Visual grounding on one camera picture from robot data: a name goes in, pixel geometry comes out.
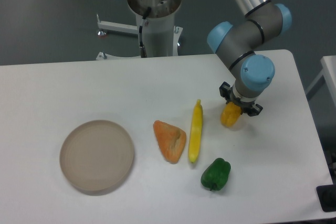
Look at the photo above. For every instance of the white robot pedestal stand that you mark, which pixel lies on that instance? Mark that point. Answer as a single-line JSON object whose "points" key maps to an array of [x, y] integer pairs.
{"points": [[155, 27]]}

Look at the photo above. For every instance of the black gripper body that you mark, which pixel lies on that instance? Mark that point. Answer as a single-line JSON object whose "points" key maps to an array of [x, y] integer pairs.
{"points": [[240, 100]]}

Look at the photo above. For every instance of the beige round plate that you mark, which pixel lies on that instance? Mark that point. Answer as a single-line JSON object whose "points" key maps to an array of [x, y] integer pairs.
{"points": [[97, 156]]}

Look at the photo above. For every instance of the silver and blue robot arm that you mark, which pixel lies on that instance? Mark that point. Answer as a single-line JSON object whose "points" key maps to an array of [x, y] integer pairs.
{"points": [[234, 45]]}

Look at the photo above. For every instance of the black device at table edge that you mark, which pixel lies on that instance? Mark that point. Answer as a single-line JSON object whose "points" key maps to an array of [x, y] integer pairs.
{"points": [[326, 195]]}

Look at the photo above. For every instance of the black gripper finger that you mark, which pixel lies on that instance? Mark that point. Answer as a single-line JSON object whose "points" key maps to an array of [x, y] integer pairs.
{"points": [[251, 109], [226, 91]]}

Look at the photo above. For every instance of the white side table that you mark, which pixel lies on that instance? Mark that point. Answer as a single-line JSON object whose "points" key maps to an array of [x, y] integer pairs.
{"points": [[325, 76]]}

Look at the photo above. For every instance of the green bell pepper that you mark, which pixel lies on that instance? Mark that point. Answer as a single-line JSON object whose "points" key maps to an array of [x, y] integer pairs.
{"points": [[216, 175]]}

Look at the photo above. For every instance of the yellow banana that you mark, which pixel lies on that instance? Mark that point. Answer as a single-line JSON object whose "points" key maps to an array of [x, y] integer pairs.
{"points": [[195, 132]]}

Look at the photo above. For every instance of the yellow bell pepper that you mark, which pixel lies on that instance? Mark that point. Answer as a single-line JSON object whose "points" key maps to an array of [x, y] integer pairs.
{"points": [[230, 114]]}

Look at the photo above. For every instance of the orange bread wedge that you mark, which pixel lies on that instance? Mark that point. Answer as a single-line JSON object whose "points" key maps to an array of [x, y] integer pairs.
{"points": [[171, 140]]}

